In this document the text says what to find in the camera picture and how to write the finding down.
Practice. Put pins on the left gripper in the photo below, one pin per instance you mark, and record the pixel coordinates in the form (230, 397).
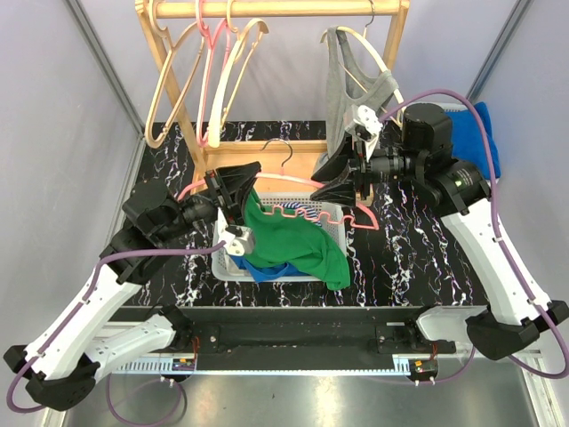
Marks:
(238, 181)

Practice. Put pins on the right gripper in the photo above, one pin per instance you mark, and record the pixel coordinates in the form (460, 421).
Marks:
(342, 193)

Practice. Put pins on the pink hanger with green top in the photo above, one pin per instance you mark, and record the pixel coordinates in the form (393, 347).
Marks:
(286, 167)

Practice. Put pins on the pink hanger with striped top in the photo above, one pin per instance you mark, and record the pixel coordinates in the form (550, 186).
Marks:
(210, 41)

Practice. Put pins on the blue white striped tank top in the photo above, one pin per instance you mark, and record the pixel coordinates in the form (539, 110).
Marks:
(307, 212)

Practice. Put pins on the green tank top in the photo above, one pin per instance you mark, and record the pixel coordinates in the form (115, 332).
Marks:
(280, 237)

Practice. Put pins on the wooden hanger with blue top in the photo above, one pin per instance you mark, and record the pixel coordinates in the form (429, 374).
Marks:
(247, 40)

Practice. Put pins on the light wooden hanger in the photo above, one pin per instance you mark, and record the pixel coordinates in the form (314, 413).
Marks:
(167, 81)

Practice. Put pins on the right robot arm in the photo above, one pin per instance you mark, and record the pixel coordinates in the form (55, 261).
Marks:
(518, 311)

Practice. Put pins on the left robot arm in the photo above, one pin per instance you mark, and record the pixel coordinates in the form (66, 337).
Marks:
(63, 365)

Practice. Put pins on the grey tank top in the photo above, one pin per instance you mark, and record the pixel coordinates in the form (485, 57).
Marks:
(342, 92)

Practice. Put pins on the cream hanger with grey top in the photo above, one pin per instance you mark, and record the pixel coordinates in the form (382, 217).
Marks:
(361, 38)

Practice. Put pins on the wooden clothes rack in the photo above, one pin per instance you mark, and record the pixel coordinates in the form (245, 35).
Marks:
(178, 15)

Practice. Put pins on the white perforated plastic basket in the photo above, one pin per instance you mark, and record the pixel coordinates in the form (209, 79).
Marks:
(223, 267)

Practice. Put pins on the blue folded cloth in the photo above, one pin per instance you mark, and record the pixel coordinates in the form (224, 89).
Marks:
(475, 138)

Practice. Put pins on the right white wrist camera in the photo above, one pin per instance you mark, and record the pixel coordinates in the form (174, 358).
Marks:
(362, 123)

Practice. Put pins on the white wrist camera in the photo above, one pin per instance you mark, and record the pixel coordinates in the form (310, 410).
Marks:
(362, 123)
(239, 240)

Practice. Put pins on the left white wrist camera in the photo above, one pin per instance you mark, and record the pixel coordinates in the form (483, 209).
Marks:
(239, 240)

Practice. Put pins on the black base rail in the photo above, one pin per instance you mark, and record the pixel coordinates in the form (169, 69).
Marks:
(307, 341)

